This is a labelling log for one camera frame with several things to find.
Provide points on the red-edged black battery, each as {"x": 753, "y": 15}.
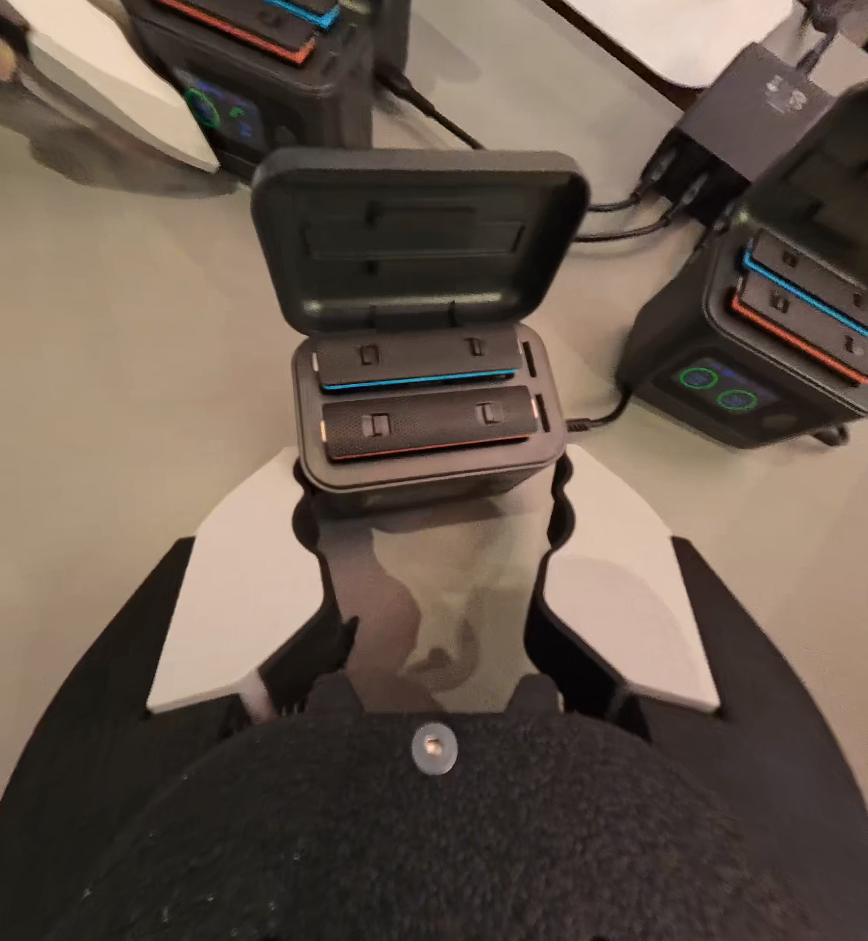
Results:
{"x": 794, "y": 335}
{"x": 427, "y": 424}
{"x": 236, "y": 27}

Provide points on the black usb hub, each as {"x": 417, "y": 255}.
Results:
{"x": 758, "y": 111}

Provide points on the black battery charger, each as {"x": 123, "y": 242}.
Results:
{"x": 302, "y": 103}
{"x": 420, "y": 235}
{"x": 655, "y": 353}

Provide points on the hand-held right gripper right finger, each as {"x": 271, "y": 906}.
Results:
{"x": 633, "y": 603}

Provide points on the white stand base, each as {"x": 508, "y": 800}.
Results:
{"x": 684, "y": 30}

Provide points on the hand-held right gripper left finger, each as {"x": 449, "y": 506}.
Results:
{"x": 236, "y": 603}

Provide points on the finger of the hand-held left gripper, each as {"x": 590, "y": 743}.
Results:
{"x": 126, "y": 88}

